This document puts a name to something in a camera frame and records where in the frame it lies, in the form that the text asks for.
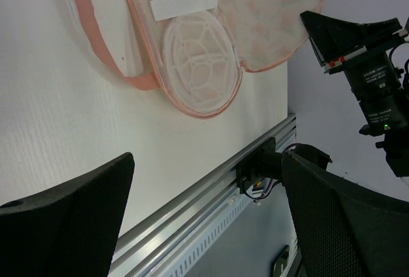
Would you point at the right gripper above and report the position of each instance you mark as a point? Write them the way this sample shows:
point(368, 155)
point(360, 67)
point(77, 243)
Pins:
point(360, 51)

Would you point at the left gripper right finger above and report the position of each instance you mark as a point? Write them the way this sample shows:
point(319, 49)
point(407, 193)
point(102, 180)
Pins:
point(344, 229)

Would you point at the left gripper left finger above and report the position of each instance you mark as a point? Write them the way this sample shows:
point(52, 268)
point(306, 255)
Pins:
point(70, 229)

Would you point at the floral mesh laundry bag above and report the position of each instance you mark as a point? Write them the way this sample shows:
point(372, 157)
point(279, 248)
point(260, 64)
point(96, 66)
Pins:
point(195, 51)

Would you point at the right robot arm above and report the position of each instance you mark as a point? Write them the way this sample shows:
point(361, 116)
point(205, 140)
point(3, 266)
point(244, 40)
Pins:
point(387, 116)

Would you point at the aluminium mounting rail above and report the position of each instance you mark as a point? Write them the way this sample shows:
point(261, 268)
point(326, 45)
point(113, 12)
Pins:
point(170, 241)

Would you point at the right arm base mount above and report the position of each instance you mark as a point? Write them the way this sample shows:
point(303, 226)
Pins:
point(260, 171)

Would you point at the white slotted cable duct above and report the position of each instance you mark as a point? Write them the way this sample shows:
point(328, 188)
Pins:
point(248, 245)

